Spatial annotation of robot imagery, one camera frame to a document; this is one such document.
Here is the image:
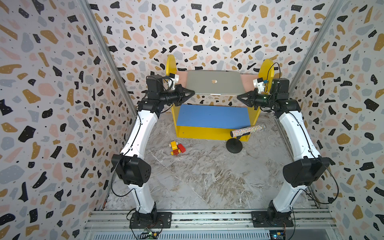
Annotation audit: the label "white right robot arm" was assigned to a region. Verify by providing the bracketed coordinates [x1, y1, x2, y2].
[237, 79, 331, 228]

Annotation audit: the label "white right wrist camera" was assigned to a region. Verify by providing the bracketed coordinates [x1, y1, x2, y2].
[253, 78, 268, 94]

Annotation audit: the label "yellow pink blue wooden shelf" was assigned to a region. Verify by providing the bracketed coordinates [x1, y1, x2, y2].
[166, 55, 261, 141]

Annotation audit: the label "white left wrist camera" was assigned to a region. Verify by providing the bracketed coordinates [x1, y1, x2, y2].
[169, 73, 180, 86]

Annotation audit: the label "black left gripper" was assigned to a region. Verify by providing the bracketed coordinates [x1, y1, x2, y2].
[160, 85, 196, 107]

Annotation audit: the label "silver laptop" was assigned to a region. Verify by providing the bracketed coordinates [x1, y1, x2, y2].
[186, 71, 245, 96]

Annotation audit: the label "red yellow toy blocks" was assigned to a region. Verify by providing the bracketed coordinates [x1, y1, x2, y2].
[170, 141, 186, 156]

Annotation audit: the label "sprinkle kaleidoscope on black stand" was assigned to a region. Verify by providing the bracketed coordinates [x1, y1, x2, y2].
[226, 124, 266, 154]

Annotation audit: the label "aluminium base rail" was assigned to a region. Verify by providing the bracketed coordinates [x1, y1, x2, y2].
[85, 209, 342, 240]

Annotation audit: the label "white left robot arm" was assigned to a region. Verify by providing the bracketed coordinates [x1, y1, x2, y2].
[112, 74, 195, 230]

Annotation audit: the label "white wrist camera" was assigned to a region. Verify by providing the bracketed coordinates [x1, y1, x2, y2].
[253, 78, 268, 94]
[169, 73, 180, 86]

